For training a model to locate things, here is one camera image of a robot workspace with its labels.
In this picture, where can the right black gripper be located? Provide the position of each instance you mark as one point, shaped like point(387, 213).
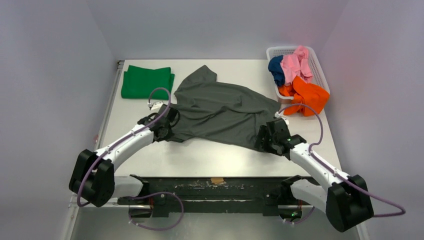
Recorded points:
point(265, 138)

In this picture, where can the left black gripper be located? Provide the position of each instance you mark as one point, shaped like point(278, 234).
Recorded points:
point(170, 134)

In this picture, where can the dark grey t-shirt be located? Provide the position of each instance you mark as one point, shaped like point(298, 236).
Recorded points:
point(220, 112)

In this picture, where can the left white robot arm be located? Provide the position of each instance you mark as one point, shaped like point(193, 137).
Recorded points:
point(93, 178)

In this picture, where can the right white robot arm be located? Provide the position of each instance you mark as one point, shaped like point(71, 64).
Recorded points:
point(340, 196)

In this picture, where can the orange t-shirt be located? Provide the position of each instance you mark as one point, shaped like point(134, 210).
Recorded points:
point(305, 93)

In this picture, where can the folded green t-shirt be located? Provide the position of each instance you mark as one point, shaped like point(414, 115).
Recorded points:
point(138, 82)

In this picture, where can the navy blue t-shirt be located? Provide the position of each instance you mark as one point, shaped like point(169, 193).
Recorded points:
point(274, 67)

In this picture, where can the brown tape piece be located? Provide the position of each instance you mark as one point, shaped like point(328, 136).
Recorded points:
point(217, 180)

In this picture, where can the pink t-shirt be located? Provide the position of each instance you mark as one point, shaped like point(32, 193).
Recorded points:
point(297, 65)

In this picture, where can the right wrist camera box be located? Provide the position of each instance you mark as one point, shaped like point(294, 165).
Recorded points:
point(279, 115)

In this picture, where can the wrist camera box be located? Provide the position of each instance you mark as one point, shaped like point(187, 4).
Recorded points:
point(155, 105)
point(279, 115)

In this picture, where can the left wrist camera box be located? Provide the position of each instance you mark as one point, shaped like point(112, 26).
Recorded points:
point(155, 105)

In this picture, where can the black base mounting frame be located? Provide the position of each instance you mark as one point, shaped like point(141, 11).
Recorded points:
point(237, 195)

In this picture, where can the aluminium table rail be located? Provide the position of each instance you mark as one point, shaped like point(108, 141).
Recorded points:
point(99, 138)

